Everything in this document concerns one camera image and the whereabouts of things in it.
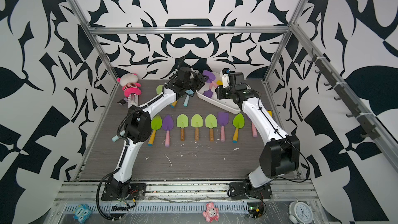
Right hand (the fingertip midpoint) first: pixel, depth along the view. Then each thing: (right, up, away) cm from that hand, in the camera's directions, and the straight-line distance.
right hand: (217, 86), depth 84 cm
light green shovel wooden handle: (-2, -21, +14) cm, 26 cm away
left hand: (-5, +7, +9) cm, 12 cm away
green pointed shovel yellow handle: (+15, -21, +13) cm, 29 cm away
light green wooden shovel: (-20, -21, +15) cm, 33 cm away
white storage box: (+10, -9, +22) cm, 26 cm away
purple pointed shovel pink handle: (+23, -27, +8) cm, 36 cm away
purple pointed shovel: (-2, +6, +9) cm, 11 cm away
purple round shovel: (-29, -22, +13) cm, 39 cm away
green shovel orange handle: (-39, 0, +30) cm, 49 cm away
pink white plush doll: (-59, +4, +25) cm, 64 cm away
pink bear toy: (-4, -54, -18) cm, 57 cm away
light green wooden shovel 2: (-11, -21, +15) cm, 28 cm away
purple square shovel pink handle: (+5, -20, +15) cm, 26 cm away
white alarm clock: (+33, -54, -17) cm, 66 cm away
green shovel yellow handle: (-21, -8, -10) cm, 25 cm away
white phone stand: (-55, -8, +24) cm, 60 cm away
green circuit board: (+16, -56, -13) cm, 60 cm away
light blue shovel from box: (-57, -29, +5) cm, 64 cm away
